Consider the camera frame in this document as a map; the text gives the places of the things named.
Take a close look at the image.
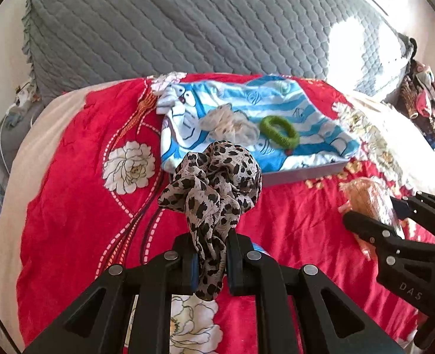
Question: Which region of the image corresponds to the snack cake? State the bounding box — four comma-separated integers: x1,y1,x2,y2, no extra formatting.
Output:
337,176,406,261

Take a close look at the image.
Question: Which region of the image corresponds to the leopard print scrunchie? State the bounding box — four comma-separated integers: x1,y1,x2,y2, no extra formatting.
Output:
158,141,262,301

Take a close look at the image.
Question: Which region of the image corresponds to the clutter pile beside bed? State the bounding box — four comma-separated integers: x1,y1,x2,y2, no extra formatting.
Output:
395,58,435,152

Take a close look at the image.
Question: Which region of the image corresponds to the blue striped cartoon cloth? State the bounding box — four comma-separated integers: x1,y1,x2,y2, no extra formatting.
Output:
157,73,360,173

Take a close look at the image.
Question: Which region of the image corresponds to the grey flat box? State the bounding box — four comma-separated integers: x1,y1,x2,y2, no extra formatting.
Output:
262,160,349,187

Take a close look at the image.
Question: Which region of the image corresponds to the beige bed sheet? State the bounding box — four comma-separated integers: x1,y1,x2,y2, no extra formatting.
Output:
0,77,435,351

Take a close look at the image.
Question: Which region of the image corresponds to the grey bedside cushion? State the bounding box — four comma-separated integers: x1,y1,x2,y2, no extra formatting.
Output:
0,101,45,176

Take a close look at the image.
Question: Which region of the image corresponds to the cream lace scrunchie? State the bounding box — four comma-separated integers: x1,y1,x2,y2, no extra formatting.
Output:
198,103,260,146

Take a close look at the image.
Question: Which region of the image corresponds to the grey quilted headboard cover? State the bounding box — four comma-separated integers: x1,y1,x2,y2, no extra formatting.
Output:
23,0,415,101

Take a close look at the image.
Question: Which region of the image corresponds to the green hair ring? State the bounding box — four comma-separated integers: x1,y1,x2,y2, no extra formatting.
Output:
258,114,301,150

